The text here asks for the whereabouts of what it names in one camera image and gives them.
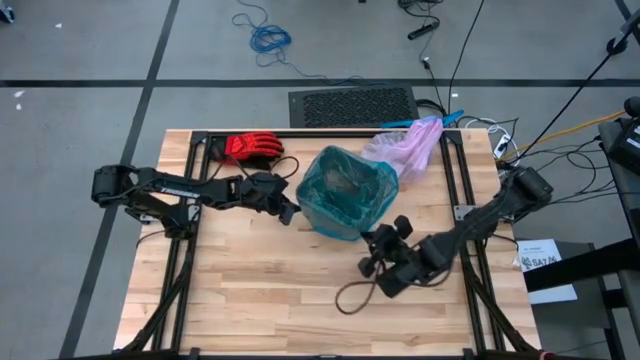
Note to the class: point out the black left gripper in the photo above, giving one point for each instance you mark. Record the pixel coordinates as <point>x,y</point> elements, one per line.
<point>262,192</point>

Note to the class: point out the black stand pole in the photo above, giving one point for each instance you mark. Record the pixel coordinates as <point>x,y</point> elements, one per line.
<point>575,95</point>

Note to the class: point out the black aluminium table frame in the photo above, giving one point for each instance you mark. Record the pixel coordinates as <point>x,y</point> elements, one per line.
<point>325,134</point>

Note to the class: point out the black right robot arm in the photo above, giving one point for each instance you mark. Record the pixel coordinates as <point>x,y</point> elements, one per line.
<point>490,215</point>

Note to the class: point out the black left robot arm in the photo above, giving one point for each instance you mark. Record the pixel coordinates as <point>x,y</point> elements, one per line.
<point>160,192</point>

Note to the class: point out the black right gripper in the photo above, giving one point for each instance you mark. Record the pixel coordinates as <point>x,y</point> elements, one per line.
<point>400,265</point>

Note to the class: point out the pink blue-rimmed trash bag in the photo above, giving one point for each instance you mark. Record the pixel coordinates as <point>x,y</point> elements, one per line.
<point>410,145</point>

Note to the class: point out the dark blue object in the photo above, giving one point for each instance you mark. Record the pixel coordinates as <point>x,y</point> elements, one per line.
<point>5,15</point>

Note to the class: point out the teal plastic trash bag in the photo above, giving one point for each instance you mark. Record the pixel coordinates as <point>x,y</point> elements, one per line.
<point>345,200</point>

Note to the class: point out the black device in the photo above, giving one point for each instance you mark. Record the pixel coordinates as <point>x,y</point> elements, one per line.
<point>627,142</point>

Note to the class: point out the black desk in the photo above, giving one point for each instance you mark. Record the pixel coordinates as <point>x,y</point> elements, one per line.
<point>575,267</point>

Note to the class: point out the white printed paper sheet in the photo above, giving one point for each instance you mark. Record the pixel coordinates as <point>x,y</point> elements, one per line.
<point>550,295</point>

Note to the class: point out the red and black glove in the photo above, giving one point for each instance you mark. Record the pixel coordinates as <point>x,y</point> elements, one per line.
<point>247,147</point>

